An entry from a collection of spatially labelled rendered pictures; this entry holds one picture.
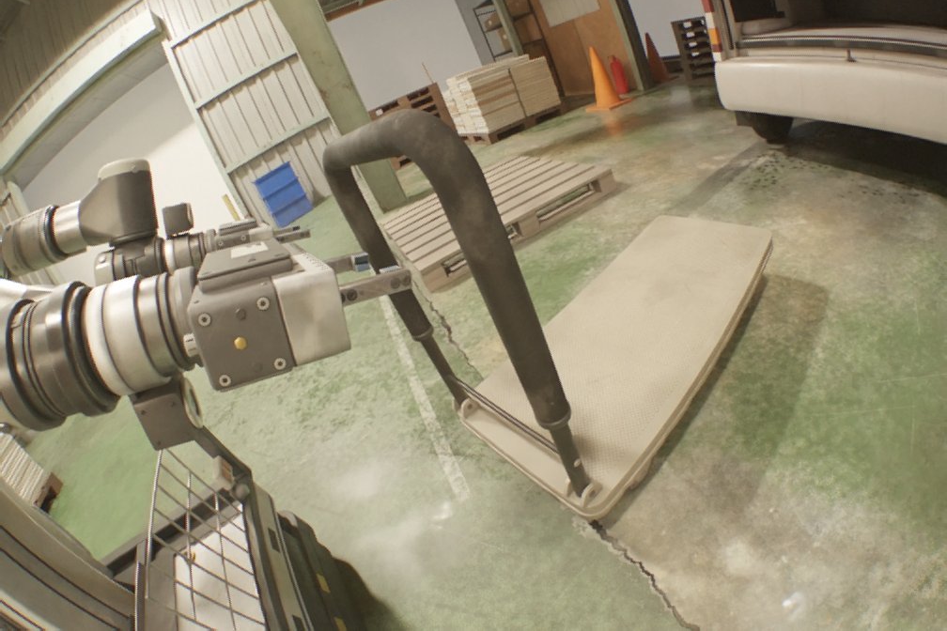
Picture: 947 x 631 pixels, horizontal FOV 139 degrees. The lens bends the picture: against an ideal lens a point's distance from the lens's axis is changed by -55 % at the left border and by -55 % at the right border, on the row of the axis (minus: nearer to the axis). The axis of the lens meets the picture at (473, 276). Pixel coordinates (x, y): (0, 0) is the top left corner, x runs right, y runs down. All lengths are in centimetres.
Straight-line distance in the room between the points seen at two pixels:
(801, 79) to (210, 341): 187
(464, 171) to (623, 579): 71
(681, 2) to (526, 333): 662
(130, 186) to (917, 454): 139
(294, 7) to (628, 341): 341
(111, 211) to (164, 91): 844
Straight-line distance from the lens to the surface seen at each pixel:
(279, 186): 581
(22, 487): 341
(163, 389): 28
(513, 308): 33
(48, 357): 26
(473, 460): 99
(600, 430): 69
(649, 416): 70
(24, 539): 84
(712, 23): 210
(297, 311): 19
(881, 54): 191
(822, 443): 94
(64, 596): 84
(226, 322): 19
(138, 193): 56
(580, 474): 56
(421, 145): 29
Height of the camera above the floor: 77
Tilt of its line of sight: 27 degrees down
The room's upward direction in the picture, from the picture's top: 24 degrees counter-clockwise
